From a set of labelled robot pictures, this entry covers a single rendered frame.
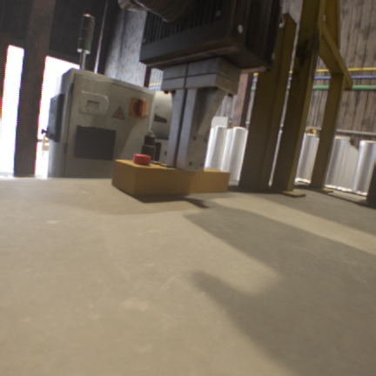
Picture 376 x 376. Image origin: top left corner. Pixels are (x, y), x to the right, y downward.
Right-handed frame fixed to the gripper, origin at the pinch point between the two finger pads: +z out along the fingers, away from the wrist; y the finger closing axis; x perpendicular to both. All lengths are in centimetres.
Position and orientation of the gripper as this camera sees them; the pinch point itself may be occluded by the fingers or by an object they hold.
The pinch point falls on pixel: (186, 150)
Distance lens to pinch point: 44.2
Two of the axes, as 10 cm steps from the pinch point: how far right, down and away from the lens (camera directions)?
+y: -6.8, -2.2, 7.0
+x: -7.2, -0.1, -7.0
